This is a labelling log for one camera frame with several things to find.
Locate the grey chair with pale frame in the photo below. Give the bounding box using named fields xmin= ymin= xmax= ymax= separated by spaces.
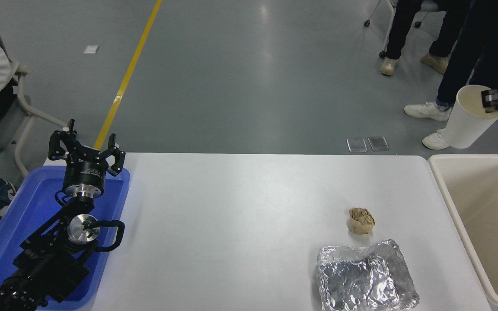
xmin=0 ymin=2 xmax=70 ymax=178

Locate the silver floor plate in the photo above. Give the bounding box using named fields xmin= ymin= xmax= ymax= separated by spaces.
xmin=346 ymin=138 xmax=368 ymax=153
xmin=368 ymin=136 xmax=390 ymax=152

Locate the blue plastic tray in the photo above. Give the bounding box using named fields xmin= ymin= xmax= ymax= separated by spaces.
xmin=0 ymin=165 xmax=131 ymax=311

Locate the office chair with castors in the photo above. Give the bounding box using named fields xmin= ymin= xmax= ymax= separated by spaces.
xmin=363 ymin=0 xmax=439 ymax=59

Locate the white paper cup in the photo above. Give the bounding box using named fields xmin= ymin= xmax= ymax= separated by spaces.
xmin=441 ymin=85 xmax=498 ymax=149

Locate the large pale plastic bin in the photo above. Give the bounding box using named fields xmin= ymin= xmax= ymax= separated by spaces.
xmin=428 ymin=155 xmax=498 ymax=311

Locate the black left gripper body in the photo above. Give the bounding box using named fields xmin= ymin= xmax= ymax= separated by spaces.
xmin=62 ymin=150 xmax=110 ymax=189

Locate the seated person with tan shoes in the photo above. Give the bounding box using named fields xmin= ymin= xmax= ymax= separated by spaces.
xmin=380 ymin=0 xmax=474 ymax=76

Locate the crumpled tan paper ball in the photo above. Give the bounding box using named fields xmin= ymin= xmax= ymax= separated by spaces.
xmin=348 ymin=208 xmax=376 ymax=235

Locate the crumpled silver foil tray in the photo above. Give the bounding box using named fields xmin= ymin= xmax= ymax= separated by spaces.
xmin=316 ymin=239 xmax=420 ymax=311

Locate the yellow floor tape line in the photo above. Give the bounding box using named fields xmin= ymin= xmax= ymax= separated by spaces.
xmin=94 ymin=0 xmax=162 ymax=149

